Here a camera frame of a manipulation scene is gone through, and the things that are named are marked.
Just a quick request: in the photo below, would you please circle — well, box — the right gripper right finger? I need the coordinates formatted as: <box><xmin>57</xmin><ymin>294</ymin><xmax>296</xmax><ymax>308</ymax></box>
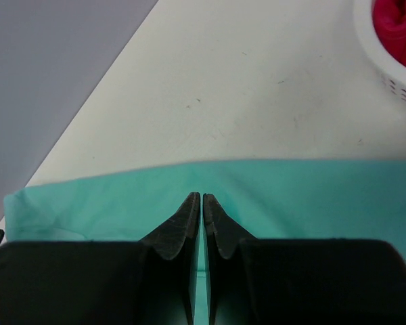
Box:
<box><xmin>202</xmin><ymin>194</ymin><xmax>406</xmax><ymax>324</ymax></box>

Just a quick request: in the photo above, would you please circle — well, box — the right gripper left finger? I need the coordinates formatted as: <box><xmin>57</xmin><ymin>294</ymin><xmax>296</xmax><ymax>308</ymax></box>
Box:
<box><xmin>0</xmin><ymin>192</ymin><xmax>200</xmax><ymax>324</ymax></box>

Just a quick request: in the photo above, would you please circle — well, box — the mint green t shirt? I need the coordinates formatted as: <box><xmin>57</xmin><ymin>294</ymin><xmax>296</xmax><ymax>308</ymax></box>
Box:
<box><xmin>4</xmin><ymin>160</ymin><xmax>406</xmax><ymax>323</ymax></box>

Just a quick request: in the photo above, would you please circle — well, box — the white plastic basket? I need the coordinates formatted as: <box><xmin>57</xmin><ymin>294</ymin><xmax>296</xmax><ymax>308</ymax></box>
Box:
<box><xmin>353</xmin><ymin>1</ymin><xmax>406</xmax><ymax>105</ymax></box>

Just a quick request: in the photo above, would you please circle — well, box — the magenta t shirt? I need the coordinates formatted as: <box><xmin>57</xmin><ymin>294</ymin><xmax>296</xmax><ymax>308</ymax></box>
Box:
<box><xmin>372</xmin><ymin>0</ymin><xmax>406</xmax><ymax>67</ymax></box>

